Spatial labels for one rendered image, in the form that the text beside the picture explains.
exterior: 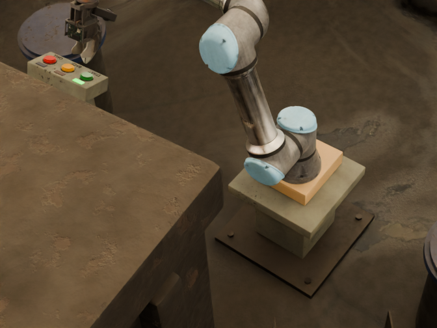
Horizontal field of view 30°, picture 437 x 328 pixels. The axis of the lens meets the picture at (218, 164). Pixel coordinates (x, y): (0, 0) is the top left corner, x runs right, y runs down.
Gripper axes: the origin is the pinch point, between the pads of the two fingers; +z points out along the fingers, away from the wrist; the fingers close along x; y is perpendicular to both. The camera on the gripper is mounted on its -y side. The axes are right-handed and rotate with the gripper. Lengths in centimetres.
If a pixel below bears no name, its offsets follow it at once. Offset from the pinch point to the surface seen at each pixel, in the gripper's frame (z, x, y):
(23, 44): 18, -44, -19
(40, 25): 14, -45, -29
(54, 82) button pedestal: 9.8, -8.1, 5.4
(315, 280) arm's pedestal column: 59, 81, -25
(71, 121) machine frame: -72, 95, 123
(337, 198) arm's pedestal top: 28, 79, -28
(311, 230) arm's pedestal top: 33, 79, -14
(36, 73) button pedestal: 9.2, -15.3, 5.4
